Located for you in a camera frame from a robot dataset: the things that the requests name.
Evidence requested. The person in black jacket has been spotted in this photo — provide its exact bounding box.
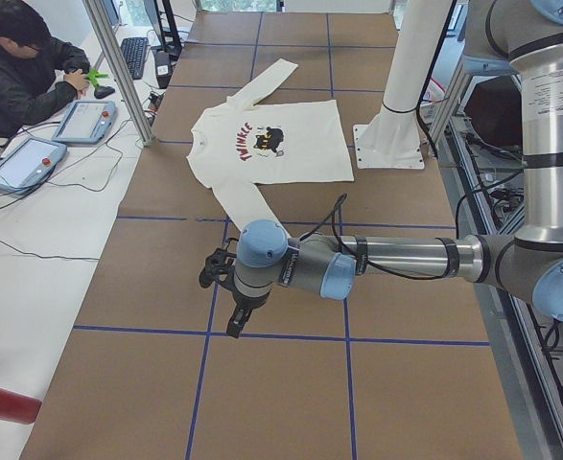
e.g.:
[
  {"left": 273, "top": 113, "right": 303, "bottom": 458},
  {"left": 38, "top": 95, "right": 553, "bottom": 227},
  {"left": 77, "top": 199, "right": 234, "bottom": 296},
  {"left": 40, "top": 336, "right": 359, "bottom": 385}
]
[{"left": 0, "top": 1, "right": 90, "bottom": 138}]

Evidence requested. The black computer mouse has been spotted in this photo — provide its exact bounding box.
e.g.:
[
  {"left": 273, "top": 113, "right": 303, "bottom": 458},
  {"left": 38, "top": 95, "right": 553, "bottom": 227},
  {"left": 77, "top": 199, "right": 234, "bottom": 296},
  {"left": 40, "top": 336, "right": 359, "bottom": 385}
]
[{"left": 94, "top": 85, "right": 115, "bottom": 100}]

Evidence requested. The green handheld tool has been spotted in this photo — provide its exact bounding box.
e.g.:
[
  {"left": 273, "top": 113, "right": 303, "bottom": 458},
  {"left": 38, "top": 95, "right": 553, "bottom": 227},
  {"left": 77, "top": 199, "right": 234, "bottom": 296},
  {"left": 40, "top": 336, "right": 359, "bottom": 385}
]
[{"left": 86, "top": 68, "right": 108, "bottom": 88}]

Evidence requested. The red cylindrical bottle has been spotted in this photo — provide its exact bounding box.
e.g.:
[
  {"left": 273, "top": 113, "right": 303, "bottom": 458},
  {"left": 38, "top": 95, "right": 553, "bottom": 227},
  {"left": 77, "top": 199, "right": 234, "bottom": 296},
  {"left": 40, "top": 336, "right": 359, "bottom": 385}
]
[{"left": 0, "top": 388, "right": 42, "bottom": 425}]

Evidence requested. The black keyboard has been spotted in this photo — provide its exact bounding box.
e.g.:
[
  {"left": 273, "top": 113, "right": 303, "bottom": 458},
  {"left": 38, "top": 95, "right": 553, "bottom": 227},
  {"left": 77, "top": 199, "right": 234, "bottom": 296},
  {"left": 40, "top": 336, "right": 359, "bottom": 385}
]
[{"left": 120, "top": 37, "right": 149, "bottom": 81}]

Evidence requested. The blue teach pendant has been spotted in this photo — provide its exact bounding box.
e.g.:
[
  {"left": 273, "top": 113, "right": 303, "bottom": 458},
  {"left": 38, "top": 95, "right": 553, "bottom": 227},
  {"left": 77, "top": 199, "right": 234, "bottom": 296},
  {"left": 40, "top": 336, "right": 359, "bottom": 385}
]
[
  {"left": 0, "top": 137, "right": 67, "bottom": 195},
  {"left": 51, "top": 100, "right": 117, "bottom": 145}
]

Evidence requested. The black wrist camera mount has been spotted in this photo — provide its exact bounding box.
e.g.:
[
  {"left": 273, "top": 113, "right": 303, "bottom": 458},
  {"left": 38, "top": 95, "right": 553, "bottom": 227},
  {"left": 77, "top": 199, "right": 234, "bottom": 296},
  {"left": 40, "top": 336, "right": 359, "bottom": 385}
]
[{"left": 199, "top": 247, "right": 236, "bottom": 291}]

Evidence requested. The near blue teach pendant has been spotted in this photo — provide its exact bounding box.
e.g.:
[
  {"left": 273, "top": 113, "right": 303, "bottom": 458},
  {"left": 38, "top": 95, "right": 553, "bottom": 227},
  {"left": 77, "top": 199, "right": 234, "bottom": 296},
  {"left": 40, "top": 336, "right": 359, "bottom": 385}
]
[{"left": 0, "top": 137, "right": 67, "bottom": 195}]

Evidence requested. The black power box with label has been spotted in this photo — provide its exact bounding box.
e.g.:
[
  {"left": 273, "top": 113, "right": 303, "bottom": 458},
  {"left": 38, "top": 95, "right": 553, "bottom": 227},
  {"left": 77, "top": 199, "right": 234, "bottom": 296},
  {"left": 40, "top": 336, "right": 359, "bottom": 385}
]
[{"left": 153, "top": 51, "right": 173, "bottom": 89}]

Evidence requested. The far blue teach pendant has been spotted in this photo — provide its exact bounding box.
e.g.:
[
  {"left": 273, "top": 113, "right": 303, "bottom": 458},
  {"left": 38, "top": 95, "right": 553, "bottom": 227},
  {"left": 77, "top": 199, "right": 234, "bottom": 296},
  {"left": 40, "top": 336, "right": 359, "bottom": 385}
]
[{"left": 51, "top": 100, "right": 117, "bottom": 145}]

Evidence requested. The aluminium frame post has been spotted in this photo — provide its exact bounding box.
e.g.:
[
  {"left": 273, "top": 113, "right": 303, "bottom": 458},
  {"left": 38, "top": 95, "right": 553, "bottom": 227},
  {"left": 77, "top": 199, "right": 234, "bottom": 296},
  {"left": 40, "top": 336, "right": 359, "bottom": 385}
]
[{"left": 82, "top": 0, "right": 153, "bottom": 147}]

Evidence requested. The cream long-sleeve cat shirt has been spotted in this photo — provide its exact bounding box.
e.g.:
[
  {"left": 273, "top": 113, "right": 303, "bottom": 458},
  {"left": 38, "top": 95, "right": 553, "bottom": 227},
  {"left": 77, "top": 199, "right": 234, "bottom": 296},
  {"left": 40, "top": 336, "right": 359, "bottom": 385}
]
[{"left": 187, "top": 59, "right": 354, "bottom": 229}]

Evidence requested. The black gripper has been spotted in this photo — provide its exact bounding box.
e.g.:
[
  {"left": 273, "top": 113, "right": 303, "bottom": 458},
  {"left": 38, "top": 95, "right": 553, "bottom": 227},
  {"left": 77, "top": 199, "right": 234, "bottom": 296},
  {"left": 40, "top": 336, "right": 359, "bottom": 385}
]
[{"left": 226, "top": 267, "right": 268, "bottom": 338}]

